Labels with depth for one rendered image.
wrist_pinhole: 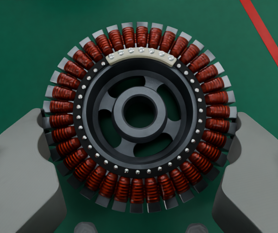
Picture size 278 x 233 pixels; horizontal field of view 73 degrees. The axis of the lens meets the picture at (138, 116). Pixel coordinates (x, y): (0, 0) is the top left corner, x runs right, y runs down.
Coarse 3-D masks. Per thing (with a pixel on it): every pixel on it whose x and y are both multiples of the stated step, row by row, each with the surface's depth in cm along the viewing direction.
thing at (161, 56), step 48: (96, 48) 11; (144, 48) 11; (192, 48) 11; (48, 96) 11; (96, 96) 12; (144, 96) 12; (192, 96) 11; (48, 144) 10; (96, 144) 10; (192, 144) 10; (96, 192) 11; (144, 192) 10
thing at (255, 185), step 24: (240, 120) 10; (240, 144) 8; (264, 144) 8; (240, 168) 7; (264, 168) 7; (216, 192) 8; (240, 192) 6; (264, 192) 6; (216, 216) 7; (240, 216) 6; (264, 216) 6
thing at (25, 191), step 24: (24, 120) 10; (0, 144) 8; (24, 144) 8; (0, 168) 7; (24, 168) 7; (48, 168) 7; (0, 192) 6; (24, 192) 6; (48, 192) 6; (0, 216) 5; (24, 216) 5; (48, 216) 6
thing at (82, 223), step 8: (80, 224) 5; (88, 224) 5; (192, 224) 5; (200, 224) 5; (80, 232) 5; (88, 232) 5; (96, 232) 5; (192, 232) 5; (200, 232) 5; (208, 232) 5
